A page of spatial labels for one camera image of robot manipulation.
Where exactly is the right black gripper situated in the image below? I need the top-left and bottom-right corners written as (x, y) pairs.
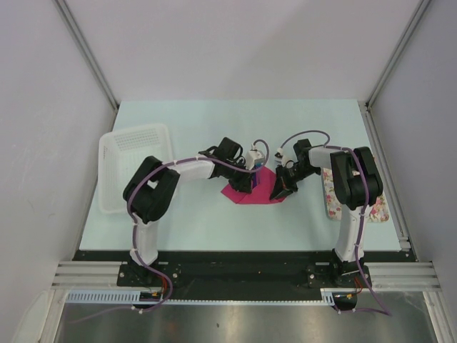
top-left (270, 164), bottom-right (319, 202)

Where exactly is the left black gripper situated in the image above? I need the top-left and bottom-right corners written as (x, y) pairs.
top-left (222, 159), bottom-right (255, 194)

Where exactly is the blue metallic fork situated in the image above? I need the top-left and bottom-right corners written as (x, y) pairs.
top-left (252, 164), bottom-right (263, 189)

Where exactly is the pink paper napkin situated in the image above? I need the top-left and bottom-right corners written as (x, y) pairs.
top-left (221, 168), bottom-right (285, 205)

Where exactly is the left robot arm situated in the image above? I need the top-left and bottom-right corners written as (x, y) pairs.
top-left (123, 137), bottom-right (270, 286)

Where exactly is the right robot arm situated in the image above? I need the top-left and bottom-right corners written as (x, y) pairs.
top-left (270, 139), bottom-right (383, 287)

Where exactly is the floral cloth mat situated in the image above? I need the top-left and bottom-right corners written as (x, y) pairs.
top-left (321, 168), bottom-right (390, 224)

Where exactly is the white plastic basket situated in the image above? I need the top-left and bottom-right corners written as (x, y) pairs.
top-left (98, 124), bottom-right (173, 214)

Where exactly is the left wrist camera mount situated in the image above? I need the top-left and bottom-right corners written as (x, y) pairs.
top-left (245, 144), bottom-right (266, 170)

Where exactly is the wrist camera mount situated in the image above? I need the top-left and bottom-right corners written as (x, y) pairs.
top-left (274, 147), bottom-right (290, 166)
top-left (245, 144), bottom-right (266, 170)

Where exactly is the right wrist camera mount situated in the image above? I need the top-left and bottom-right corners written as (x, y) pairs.
top-left (274, 147), bottom-right (290, 166)

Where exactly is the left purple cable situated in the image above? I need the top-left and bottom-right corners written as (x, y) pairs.
top-left (126, 138), bottom-right (271, 316)

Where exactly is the purple cable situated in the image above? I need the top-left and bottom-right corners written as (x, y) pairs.
top-left (126, 138), bottom-right (271, 316)
top-left (278, 129), bottom-right (392, 316)

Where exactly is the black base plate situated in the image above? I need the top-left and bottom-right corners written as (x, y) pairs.
top-left (73, 249), bottom-right (417, 302)

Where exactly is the white slotted cable duct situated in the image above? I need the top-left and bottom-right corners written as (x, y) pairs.
top-left (66, 288), bottom-right (338, 307)

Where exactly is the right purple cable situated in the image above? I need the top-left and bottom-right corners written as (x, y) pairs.
top-left (278, 129), bottom-right (392, 316)

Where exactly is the aluminium frame rail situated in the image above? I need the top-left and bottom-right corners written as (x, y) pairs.
top-left (51, 261), bottom-right (121, 289)

